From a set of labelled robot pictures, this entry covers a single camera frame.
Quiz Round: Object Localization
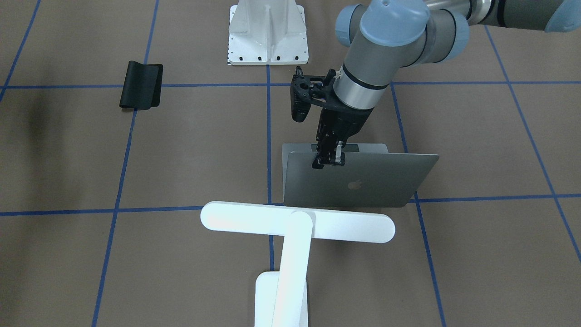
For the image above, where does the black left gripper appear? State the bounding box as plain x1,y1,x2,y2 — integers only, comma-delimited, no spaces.
312,104,372,169

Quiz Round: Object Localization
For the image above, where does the grey laptop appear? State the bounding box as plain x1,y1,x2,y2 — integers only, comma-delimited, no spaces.
282,143,438,208

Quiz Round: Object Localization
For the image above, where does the black mouse pad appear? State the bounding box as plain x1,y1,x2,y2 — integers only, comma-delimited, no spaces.
119,60,164,110

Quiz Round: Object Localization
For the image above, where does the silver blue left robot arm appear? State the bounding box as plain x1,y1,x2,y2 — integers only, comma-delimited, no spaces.
296,0,580,169

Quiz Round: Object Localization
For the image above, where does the white desk lamp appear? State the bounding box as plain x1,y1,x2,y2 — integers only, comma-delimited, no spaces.
201,201,396,327

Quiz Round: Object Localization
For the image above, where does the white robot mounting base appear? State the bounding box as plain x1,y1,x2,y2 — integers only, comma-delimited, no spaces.
227,0,309,66

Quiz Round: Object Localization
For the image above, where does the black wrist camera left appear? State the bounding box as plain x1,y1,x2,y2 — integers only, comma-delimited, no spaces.
290,66,336,123

